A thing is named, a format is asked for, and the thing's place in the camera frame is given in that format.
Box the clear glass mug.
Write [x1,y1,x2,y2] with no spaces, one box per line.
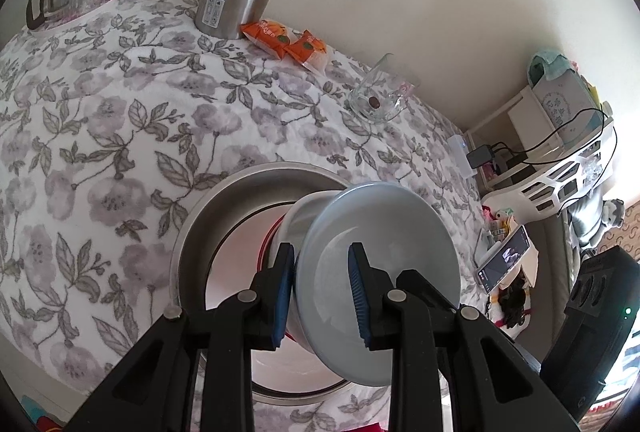
[348,53,418,125]

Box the cream wooden shelf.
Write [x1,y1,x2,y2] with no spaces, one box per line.
[462,87,606,193]

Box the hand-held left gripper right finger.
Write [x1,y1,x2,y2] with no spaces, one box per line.
[348,242,568,432]

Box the white power strip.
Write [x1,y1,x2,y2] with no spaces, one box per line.
[446,134,476,178]

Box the white tray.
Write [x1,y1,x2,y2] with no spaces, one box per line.
[27,0,129,36]

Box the white printed bag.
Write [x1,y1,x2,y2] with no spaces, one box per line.
[532,67,603,133]

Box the stainless steel plate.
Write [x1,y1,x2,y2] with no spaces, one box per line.
[172,163,446,408]

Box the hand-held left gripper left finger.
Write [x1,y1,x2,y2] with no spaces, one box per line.
[62,242,297,432]

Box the smartphone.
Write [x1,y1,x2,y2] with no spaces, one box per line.
[475,225,531,294]

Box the dark cloth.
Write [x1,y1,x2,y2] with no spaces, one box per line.
[492,279,533,330]

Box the beige paper bag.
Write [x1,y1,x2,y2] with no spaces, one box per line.
[520,244,542,288]

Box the black cable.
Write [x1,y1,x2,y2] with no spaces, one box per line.
[492,107,616,163]

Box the white plate with black rim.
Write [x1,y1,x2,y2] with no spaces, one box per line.
[205,207,351,390]

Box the orange snack packet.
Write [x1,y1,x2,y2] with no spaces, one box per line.
[284,29,331,75]
[240,18,292,59]

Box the husky plush toy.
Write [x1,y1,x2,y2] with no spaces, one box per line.
[597,198,626,229]

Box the black charger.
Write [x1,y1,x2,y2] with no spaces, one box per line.
[466,144,496,170]

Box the green cloth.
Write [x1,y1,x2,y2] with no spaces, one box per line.
[529,52,571,83]

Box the grey floral tablecloth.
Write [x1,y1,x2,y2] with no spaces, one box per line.
[0,0,493,432]

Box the light blue bowl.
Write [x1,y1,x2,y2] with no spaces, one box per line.
[295,182,460,387]

